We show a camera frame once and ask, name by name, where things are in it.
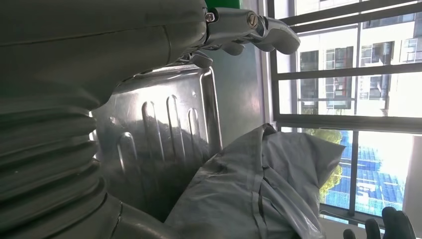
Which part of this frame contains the dark window frame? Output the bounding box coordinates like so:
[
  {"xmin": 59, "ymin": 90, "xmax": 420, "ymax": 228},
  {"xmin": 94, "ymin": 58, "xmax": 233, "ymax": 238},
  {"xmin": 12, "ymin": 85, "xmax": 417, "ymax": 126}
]
[{"xmin": 263, "ymin": 0, "xmax": 422, "ymax": 229}]

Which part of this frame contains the grey plastic mailer package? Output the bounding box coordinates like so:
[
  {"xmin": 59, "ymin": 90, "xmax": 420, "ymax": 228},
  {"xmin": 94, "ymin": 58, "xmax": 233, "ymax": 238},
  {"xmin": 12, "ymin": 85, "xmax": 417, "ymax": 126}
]
[{"xmin": 164, "ymin": 123, "xmax": 346, "ymax": 239}]

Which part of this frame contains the steel scale tray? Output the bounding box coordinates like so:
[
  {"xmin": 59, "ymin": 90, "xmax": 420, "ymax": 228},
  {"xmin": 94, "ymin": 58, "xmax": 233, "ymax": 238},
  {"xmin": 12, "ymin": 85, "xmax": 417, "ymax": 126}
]
[{"xmin": 88, "ymin": 64, "xmax": 224, "ymax": 222}]

